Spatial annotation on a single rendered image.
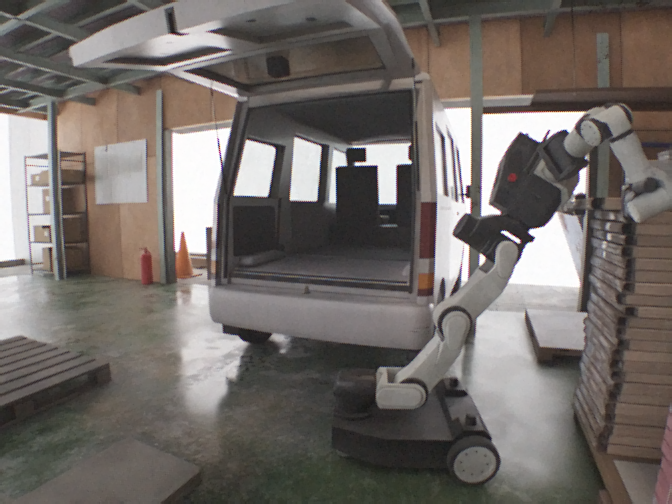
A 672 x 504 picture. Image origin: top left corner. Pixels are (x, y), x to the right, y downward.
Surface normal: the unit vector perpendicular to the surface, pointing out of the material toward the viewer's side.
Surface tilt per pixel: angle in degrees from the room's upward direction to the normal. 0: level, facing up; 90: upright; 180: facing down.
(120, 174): 90
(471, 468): 90
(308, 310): 85
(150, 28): 106
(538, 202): 94
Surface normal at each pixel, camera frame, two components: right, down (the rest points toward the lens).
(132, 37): -0.35, 0.38
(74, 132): -0.37, 0.11
